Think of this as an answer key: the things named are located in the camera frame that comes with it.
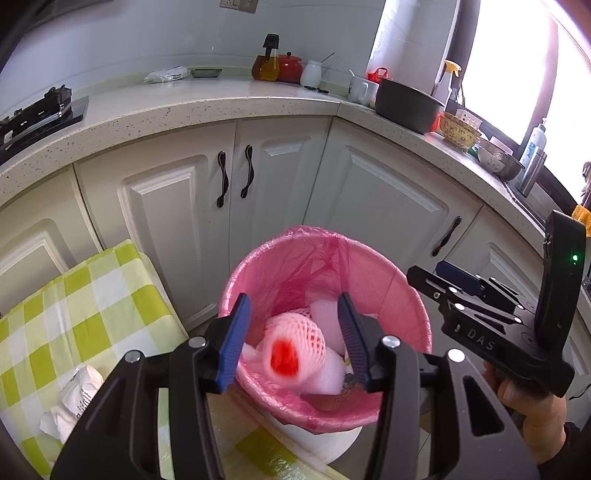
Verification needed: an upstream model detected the bright window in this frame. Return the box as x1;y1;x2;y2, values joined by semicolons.
462;0;591;153

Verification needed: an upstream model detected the metal bowl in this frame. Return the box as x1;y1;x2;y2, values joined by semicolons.
477;138;525;181

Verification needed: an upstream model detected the speckled stone countertop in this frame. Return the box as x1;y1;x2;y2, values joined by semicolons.
0;69;568;241

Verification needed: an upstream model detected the pink foam net fruit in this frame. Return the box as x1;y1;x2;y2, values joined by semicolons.
256;311;326;384

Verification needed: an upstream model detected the white mug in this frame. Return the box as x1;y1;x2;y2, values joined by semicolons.
348;75;380;106

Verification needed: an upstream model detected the wide cream cabinet panel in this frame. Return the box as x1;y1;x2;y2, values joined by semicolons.
0;168;102;296

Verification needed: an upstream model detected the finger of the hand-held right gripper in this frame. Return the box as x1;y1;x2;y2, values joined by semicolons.
407;265;525;326
436;261;536;310

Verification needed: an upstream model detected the red lidded pot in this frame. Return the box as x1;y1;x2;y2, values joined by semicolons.
277;52;304;84

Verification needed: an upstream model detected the green checked tablecloth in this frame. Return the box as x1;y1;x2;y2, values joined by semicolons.
0;240;324;480

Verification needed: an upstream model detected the person's right forearm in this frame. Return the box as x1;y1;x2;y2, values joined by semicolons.
536;422;591;480

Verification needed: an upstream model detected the pink lined waste bin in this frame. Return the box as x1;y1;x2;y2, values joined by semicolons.
217;225;432;464

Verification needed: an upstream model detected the glass oil bottle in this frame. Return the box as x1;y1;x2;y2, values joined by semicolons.
252;34;281;82

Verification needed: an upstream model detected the black burner grate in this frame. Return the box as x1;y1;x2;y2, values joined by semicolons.
0;85;72;144

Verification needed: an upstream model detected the dark grey cooking pot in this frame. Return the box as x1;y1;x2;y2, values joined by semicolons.
375;78;445;136

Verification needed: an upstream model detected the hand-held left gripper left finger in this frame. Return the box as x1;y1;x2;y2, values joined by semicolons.
51;293;252;480

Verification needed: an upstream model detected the steel cylinder flask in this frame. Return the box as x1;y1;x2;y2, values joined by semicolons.
519;150;548;197

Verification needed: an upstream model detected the cream corner cabinet door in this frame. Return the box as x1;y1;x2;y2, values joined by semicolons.
302;121;483;278

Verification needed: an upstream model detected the yellow patterned bowl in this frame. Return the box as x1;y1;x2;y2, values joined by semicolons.
438;112;482;149

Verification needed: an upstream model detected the black glass gas hob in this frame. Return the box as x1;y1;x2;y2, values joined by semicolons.
0;85;89;164

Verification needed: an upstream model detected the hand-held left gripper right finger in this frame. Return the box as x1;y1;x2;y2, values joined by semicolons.
337;293;541;480

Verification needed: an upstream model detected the black cabinet handle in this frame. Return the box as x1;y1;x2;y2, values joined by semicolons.
216;150;230;208
431;216;462;257
240;145;254;199

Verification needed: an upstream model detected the yellow top spray bottle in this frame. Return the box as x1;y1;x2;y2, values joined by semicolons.
434;60;463;104

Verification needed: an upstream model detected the white bottle blue label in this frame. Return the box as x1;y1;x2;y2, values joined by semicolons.
519;119;549;162

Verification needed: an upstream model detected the yellow cloth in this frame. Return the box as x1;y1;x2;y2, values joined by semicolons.
573;205;591;237

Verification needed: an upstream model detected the white plastic bag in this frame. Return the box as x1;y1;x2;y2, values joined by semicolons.
144;66;191;84

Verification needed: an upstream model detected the person's right hand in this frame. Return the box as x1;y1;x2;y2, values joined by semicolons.
482;360;568;467

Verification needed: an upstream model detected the crumpled white printed paper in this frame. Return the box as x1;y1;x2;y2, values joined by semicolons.
39;364;105;444

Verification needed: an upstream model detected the white ceramic jar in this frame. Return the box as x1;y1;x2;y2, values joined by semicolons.
300;60;322;88

